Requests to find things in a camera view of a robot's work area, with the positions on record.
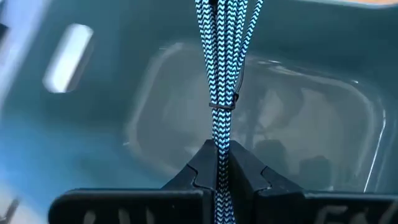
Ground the teal braided USB cable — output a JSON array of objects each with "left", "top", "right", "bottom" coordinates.
[{"left": 195, "top": 0, "right": 264, "bottom": 224}]

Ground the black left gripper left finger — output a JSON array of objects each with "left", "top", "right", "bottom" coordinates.
[{"left": 161, "top": 139, "right": 218, "bottom": 224}]

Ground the blue plastic bin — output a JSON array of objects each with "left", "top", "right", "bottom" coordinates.
[{"left": 0, "top": 0, "right": 398, "bottom": 224}]

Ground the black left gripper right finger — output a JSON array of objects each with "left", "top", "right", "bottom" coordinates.
[{"left": 229, "top": 139, "right": 307, "bottom": 224}]

